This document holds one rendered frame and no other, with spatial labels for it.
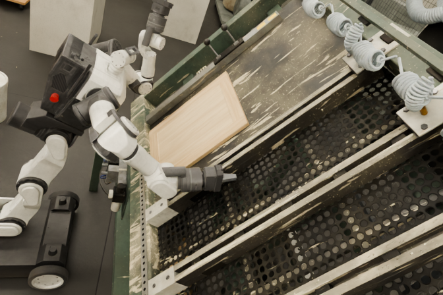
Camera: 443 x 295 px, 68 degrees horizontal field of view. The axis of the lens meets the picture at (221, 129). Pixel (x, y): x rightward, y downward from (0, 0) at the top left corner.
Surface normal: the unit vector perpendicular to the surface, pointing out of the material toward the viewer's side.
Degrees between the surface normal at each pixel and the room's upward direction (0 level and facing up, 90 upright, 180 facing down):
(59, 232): 0
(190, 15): 90
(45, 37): 90
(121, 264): 0
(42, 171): 90
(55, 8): 90
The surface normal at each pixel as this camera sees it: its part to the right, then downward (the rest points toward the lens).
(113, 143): 0.03, -0.07
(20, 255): 0.34, -0.76
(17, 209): 0.20, 0.64
